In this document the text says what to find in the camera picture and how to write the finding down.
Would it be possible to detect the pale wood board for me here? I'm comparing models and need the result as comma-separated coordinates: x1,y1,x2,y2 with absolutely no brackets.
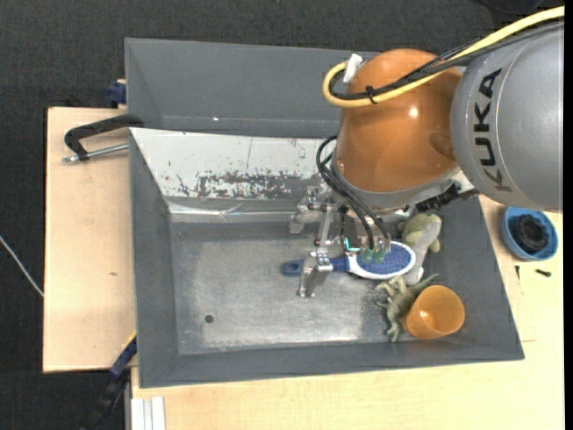
42,107,138,374

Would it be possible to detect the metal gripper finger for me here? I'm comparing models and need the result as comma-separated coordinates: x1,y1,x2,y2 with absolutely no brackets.
289,189,326,235
296,250,335,298

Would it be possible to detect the black round part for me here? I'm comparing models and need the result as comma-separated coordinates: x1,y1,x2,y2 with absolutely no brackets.
512,214,552,255

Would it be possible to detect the green toy dinosaur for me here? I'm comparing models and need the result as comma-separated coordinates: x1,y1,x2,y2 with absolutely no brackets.
374,272,440,344

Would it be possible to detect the blue and white hairbrush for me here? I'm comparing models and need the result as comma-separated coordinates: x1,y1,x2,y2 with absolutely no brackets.
280,241,418,281

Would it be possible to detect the green plush frog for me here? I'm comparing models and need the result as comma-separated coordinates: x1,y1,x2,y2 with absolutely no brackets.
395,212,443,287

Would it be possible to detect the grey metal bin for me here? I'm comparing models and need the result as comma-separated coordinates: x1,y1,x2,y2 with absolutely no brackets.
124,37,526,389

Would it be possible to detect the orange plastic cup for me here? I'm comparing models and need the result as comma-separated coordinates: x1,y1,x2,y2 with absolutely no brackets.
405,284,466,341

